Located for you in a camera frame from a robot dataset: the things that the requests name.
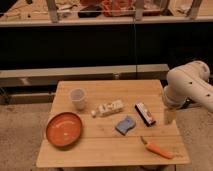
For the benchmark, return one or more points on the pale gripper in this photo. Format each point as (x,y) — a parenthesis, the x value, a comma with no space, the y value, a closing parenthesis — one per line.
(169,116)

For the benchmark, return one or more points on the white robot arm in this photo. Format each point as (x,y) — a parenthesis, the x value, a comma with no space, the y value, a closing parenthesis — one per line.
(189,81)

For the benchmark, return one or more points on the white ceramic cup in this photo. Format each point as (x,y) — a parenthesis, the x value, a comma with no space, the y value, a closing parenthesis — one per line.
(78,98)

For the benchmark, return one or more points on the black red white box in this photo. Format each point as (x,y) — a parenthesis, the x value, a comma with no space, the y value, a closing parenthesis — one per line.
(145,114)

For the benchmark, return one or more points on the blue sponge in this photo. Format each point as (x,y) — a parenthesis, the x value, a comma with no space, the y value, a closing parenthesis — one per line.
(125,125)

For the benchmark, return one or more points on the wooden table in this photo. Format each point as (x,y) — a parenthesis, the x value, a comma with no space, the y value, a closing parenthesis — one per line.
(101,144)

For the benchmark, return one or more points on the orange bowl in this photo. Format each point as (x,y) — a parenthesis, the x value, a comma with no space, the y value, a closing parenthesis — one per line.
(64,129)

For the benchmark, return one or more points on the red cloth on shelf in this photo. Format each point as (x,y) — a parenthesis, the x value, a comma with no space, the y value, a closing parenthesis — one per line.
(117,8)

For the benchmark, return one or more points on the grey metal rail bench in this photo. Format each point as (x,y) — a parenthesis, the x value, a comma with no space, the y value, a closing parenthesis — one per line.
(51,76)

